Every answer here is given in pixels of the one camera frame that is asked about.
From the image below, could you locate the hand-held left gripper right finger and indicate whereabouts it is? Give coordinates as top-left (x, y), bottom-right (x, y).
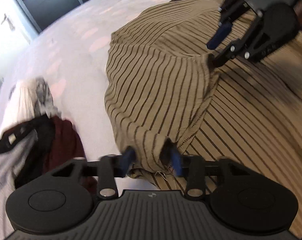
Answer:
top-left (171, 149), bottom-right (244, 198)

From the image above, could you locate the tan striped shirt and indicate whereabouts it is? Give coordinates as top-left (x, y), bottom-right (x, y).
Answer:
top-left (103, 0), bottom-right (302, 240)

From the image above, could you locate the black sliding door wardrobe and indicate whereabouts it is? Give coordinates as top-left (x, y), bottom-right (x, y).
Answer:
top-left (6, 0), bottom-right (121, 33)

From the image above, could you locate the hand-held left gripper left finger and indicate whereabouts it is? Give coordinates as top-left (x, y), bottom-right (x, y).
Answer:
top-left (51, 146), bottom-right (137, 201)

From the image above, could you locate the white ribbed garment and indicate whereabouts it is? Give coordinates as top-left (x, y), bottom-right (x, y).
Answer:
top-left (5, 79), bottom-right (45, 123)

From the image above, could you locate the grey shirt with black collar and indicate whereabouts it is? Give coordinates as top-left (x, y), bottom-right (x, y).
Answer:
top-left (0, 116), bottom-right (54, 231)

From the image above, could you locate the white door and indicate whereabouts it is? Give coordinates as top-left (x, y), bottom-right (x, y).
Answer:
top-left (0, 0), bottom-right (40, 81)

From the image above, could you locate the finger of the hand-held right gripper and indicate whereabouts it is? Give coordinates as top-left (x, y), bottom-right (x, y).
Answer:
top-left (207, 0), bottom-right (253, 49)
top-left (213, 10), bottom-right (272, 67)

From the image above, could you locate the grey checked garment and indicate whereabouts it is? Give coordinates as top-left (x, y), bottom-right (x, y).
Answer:
top-left (35, 78), bottom-right (60, 118)

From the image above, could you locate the metal door handle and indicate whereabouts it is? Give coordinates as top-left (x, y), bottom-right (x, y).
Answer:
top-left (1, 14), bottom-right (16, 32)

